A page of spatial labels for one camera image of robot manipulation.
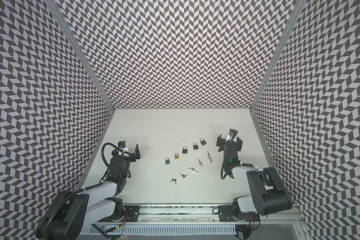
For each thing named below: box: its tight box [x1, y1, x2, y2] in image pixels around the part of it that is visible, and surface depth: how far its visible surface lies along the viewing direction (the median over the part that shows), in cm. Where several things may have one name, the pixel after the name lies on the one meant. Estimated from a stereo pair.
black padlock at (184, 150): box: [182, 146, 188, 154], surface depth 98 cm
